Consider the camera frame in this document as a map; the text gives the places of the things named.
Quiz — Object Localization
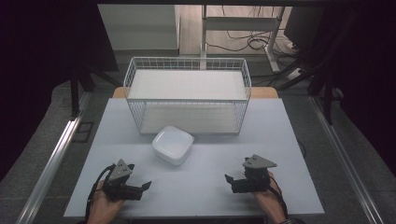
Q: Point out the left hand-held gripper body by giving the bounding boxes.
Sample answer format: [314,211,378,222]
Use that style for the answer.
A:
[102,159,144,202]

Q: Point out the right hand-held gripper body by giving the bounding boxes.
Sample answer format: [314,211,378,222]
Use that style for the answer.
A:
[231,154,278,194]

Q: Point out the white square bowl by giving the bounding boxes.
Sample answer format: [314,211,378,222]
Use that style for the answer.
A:
[151,125,195,166]

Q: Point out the white wire basket rack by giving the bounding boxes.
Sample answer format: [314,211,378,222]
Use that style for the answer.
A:
[122,56,252,136]

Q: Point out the person's right hand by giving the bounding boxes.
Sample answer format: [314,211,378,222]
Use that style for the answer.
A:
[253,172,287,224]

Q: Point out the person's left hand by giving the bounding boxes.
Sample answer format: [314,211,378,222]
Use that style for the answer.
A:
[87,180,126,224]

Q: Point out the pale table cover sheet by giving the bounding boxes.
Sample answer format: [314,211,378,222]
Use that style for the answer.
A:
[63,97,326,218]

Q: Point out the black stand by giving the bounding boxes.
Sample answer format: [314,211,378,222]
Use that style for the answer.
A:
[69,61,123,121]
[305,12,360,126]

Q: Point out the white power strip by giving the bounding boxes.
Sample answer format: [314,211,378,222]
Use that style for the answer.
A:
[285,66,304,81]

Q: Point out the dark curtain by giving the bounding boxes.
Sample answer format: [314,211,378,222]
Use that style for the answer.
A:
[323,0,396,175]
[0,0,120,182]

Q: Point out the white cabinet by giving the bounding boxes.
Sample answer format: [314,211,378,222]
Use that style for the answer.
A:
[97,4,181,52]

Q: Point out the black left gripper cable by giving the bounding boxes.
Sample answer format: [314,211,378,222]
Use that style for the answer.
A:
[84,163,116,220]

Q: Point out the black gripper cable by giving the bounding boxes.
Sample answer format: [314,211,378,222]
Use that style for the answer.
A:
[268,175,290,219]
[84,163,116,220]

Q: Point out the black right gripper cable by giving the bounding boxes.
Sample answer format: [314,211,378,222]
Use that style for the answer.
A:
[268,175,290,219]

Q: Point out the metal rail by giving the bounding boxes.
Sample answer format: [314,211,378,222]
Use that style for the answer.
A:
[309,94,390,224]
[15,92,92,224]

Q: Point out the black floor cables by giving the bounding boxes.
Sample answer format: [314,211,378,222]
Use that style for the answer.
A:
[205,5,301,58]

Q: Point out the white desk frame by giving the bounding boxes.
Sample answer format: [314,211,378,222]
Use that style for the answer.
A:
[200,4,286,75]

